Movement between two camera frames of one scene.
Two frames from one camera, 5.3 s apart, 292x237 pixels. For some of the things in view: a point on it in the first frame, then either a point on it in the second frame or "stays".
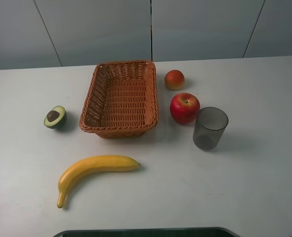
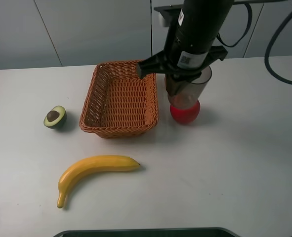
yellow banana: x=90 y=164 stays
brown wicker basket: x=122 y=101 stays
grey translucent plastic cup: x=210 y=124 to x=181 y=94
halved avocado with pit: x=55 y=117 stays
